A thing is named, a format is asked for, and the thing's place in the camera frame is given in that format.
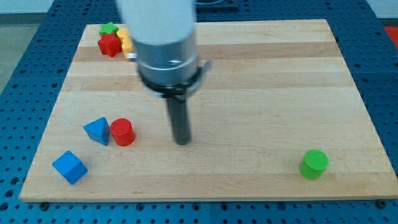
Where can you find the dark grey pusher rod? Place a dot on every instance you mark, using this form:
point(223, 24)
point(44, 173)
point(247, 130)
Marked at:
point(179, 120)

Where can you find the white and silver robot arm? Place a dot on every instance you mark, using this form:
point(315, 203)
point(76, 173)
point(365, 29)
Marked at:
point(163, 32)

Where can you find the blue cube block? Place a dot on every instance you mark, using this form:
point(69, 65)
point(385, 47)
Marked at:
point(70, 167)

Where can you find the red cylinder block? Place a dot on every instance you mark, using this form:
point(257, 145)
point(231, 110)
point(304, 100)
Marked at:
point(122, 132)

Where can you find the blue triangular prism block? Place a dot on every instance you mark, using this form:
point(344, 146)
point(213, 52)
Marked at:
point(98, 131)

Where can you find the yellow block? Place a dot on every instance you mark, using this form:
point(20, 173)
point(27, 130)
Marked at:
point(127, 44)

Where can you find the light wooden board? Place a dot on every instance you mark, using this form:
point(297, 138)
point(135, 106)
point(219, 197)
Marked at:
point(275, 90)

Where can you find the red star block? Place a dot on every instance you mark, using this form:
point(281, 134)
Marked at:
point(109, 45)

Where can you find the green star block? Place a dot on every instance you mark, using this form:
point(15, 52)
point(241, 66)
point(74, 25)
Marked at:
point(108, 28)

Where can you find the green cylinder block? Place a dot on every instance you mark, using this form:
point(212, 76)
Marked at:
point(313, 164)

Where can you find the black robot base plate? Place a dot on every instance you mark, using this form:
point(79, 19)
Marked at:
point(216, 4)

